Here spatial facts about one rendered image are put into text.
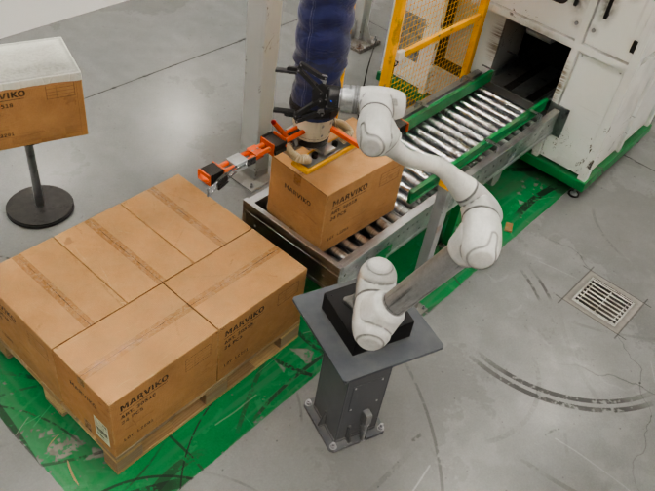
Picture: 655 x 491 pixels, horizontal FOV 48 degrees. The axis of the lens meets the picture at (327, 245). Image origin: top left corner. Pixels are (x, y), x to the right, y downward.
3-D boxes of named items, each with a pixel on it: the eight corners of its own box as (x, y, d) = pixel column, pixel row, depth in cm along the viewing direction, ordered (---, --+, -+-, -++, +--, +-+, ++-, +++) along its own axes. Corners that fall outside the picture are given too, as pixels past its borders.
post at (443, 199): (408, 302, 436) (448, 169, 368) (418, 308, 433) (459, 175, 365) (402, 308, 432) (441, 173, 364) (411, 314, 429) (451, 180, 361)
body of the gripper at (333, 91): (340, 105, 241) (312, 102, 241) (342, 81, 236) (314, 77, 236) (338, 114, 234) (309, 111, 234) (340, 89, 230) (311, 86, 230)
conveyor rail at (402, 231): (545, 131, 518) (554, 107, 506) (552, 133, 516) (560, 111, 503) (331, 288, 380) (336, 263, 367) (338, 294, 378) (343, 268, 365)
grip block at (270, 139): (271, 139, 326) (272, 129, 322) (287, 150, 322) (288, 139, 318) (257, 146, 321) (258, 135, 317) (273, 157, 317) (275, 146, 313)
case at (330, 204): (342, 173, 429) (353, 116, 401) (393, 209, 410) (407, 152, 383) (266, 214, 394) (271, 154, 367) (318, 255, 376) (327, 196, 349)
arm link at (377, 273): (393, 285, 315) (402, 251, 299) (390, 319, 302) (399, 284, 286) (356, 280, 315) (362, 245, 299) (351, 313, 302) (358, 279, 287)
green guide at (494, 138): (542, 107, 512) (546, 95, 506) (555, 114, 507) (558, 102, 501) (405, 202, 416) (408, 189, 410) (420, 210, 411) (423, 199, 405)
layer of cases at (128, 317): (179, 226, 438) (178, 173, 411) (299, 320, 396) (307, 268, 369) (-8, 329, 366) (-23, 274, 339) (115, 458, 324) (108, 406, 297)
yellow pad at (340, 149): (339, 137, 351) (341, 129, 348) (355, 147, 347) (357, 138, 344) (290, 165, 331) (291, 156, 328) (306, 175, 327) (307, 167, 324)
